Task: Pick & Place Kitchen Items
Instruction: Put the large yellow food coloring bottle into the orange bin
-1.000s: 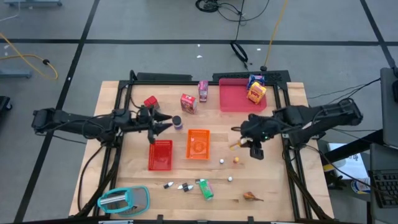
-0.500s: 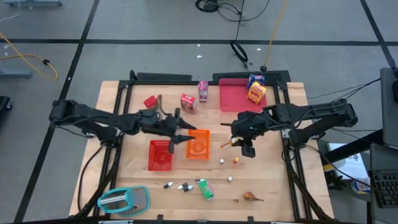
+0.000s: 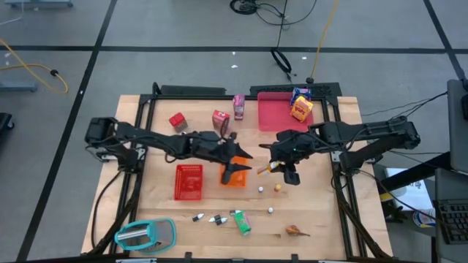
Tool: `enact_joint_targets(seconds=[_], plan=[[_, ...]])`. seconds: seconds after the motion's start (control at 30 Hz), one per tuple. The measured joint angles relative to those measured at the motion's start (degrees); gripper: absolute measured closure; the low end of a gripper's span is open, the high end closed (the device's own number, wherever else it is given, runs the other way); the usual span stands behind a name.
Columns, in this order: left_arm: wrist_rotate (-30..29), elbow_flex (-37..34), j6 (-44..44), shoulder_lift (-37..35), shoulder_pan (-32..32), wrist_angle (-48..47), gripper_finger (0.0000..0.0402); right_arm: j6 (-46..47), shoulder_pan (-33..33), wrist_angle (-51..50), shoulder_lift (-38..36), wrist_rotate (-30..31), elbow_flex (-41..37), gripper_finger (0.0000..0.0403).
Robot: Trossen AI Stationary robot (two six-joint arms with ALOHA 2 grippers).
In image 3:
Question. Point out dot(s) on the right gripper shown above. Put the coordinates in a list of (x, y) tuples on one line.
[(290, 148)]

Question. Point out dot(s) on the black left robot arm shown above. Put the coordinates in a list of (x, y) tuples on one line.
[(146, 137)]

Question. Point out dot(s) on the black laptop keyboard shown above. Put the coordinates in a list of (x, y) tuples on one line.
[(453, 219)]

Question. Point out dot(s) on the black food colouring bottle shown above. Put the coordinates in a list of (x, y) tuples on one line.
[(260, 189)]

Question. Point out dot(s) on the black frame clamp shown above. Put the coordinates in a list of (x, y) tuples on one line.
[(188, 255), (294, 256)]

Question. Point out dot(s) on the yellow food colouring bottle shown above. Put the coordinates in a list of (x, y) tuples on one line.
[(268, 168)]

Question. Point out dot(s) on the red plastic basket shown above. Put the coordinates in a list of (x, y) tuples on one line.
[(188, 182)]

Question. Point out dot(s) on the magenta Raisin Bran box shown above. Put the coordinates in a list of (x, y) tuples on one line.
[(239, 106)]

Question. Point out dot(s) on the green Apple Jacks box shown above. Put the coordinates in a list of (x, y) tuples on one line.
[(243, 223)]

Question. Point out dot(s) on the pink plastic tray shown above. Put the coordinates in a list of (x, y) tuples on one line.
[(274, 117)]

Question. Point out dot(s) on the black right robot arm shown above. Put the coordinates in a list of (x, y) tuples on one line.
[(365, 137)]

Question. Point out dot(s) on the red Froot Loops box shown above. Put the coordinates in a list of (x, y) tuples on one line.
[(221, 118)]

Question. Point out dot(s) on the red-lid spice jar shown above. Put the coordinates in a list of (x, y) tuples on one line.
[(178, 120)]

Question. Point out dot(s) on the orange plastic basket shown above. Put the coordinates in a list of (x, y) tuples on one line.
[(239, 180)]

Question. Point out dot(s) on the grey laptop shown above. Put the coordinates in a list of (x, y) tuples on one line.
[(459, 128)]

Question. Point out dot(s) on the blue cereal box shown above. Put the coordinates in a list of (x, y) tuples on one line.
[(298, 93)]

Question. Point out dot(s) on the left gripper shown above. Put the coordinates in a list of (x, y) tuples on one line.
[(212, 148)]

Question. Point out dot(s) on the yellow Corn Pops box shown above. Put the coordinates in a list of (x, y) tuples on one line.
[(301, 109)]

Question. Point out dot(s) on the teal-framed box grater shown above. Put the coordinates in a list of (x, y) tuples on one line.
[(146, 235)]

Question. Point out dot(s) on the brown snack packet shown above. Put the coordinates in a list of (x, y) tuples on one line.
[(293, 230)]

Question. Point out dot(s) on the white paper sheet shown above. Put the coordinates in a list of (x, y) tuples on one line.
[(409, 190)]

